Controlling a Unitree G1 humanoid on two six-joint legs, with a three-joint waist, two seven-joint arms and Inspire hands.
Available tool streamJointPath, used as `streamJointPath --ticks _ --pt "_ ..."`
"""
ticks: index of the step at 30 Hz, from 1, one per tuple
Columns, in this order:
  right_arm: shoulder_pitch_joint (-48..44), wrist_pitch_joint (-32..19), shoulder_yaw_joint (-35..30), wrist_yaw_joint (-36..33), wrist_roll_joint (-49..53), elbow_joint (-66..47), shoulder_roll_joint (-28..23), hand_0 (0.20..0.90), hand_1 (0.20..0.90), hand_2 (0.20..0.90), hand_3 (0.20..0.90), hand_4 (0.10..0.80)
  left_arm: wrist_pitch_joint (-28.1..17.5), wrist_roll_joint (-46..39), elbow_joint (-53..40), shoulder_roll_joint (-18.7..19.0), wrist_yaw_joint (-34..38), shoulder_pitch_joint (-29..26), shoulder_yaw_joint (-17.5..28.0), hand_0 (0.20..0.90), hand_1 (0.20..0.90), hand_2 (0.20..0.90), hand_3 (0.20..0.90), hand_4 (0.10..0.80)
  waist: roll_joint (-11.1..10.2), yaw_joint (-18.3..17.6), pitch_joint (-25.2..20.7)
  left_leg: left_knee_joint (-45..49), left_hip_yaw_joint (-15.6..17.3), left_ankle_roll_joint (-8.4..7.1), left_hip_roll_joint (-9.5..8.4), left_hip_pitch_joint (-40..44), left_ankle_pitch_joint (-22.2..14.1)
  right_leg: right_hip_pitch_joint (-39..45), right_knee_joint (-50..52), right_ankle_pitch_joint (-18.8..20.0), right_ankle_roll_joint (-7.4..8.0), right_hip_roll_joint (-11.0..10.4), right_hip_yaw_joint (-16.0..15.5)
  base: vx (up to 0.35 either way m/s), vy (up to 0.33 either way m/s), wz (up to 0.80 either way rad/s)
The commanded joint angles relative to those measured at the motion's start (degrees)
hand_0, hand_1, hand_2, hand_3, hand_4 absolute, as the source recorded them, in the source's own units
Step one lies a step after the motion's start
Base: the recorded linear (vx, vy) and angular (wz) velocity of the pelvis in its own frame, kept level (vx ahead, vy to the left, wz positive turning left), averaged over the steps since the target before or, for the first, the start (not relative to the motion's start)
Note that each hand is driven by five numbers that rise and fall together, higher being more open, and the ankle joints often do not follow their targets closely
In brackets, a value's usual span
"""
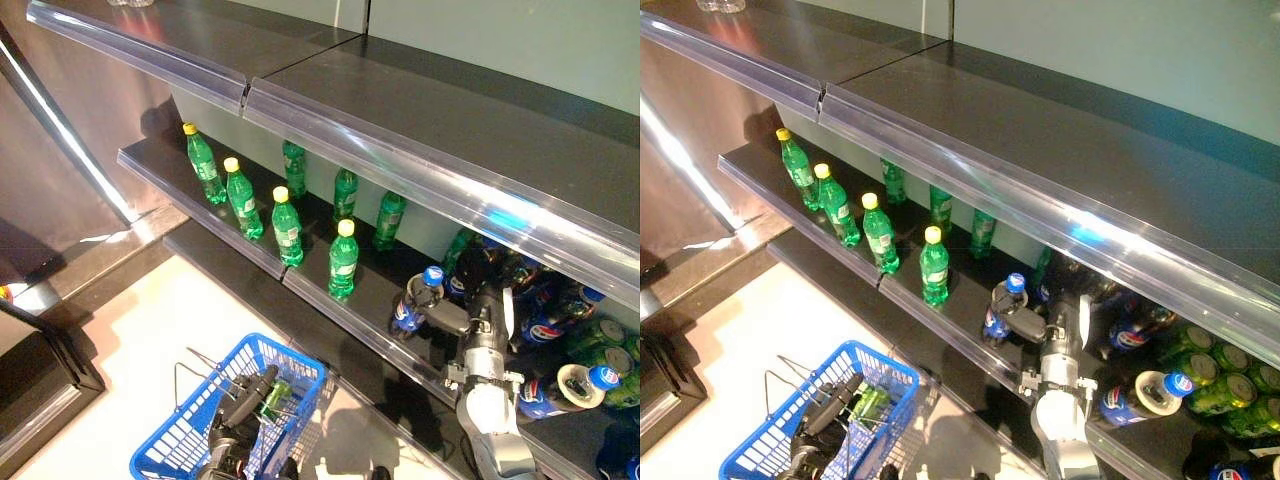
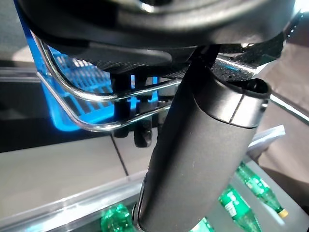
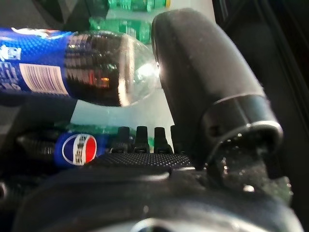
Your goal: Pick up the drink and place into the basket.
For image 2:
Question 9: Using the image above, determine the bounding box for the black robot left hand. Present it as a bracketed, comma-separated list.
[14, 0, 296, 232]

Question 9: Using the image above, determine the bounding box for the chrome wire basket handle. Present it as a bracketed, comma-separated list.
[36, 72, 309, 132]

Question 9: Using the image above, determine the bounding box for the blue plastic shopping basket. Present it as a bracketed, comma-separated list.
[13, 0, 160, 132]

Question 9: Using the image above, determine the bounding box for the clear plastic shelf edge rail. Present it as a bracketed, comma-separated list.
[246, 125, 286, 158]
[0, 170, 148, 232]

